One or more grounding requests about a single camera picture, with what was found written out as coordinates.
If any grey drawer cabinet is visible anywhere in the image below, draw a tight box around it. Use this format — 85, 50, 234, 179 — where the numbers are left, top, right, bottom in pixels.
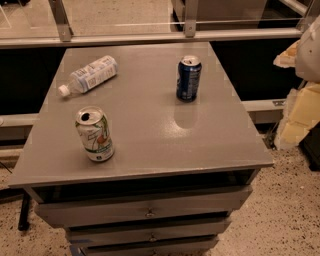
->
7, 41, 275, 256

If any bottom grey drawer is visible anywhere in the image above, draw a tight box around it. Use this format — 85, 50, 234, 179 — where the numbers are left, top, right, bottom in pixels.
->
82, 236, 217, 256

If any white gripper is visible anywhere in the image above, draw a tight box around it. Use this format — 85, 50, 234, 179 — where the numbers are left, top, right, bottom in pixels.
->
273, 23, 320, 150

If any clear plastic water bottle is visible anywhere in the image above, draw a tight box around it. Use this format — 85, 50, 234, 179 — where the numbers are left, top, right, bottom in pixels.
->
58, 55, 118, 97

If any white green 7up can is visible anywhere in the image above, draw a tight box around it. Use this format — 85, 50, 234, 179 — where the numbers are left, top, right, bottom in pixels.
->
75, 106, 114, 162

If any blue pepsi can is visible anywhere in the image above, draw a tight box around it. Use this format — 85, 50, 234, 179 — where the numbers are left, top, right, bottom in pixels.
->
176, 55, 202, 102

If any grey metal railing frame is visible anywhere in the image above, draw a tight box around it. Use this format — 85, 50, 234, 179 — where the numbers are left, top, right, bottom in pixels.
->
0, 0, 320, 49

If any top grey drawer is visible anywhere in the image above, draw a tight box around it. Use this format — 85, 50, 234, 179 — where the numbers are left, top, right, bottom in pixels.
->
35, 185, 252, 228

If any middle grey drawer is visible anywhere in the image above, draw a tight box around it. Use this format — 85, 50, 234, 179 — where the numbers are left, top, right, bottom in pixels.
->
67, 218, 231, 247

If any grey drawer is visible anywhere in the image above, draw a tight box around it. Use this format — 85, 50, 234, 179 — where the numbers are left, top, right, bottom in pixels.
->
82, 236, 217, 256
67, 218, 231, 247
35, 185, 252, 228

